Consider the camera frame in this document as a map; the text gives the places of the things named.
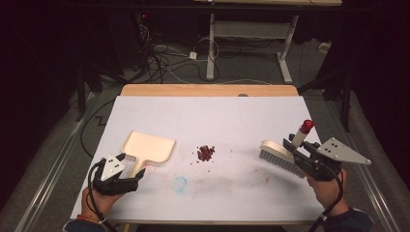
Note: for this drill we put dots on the cream plastic dustpan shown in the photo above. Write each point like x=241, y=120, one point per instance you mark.
x=150, y=150

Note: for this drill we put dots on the black metal stand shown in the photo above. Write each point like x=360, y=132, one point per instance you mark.
x=80, y=93
x=346, y=103

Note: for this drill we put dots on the white table cover sheet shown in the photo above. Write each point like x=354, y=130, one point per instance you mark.
x=209, y=129

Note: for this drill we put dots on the pile of red crumbs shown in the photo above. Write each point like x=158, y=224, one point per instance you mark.
x=205, y=153

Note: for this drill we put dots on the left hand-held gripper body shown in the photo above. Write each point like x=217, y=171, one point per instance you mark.
x=111, y=185

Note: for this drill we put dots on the person's left hand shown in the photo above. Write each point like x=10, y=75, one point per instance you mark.
x=100, y=201

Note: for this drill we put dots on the white power adapter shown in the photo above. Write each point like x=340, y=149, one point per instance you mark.
x=193, y=55

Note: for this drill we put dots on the person's right hand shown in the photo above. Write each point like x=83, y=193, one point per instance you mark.
x=325, y=190

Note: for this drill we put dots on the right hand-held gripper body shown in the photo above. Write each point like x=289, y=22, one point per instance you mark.
x=325, y=161

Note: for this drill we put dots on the white metal desk frame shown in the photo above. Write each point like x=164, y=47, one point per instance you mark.
x=251, y=30

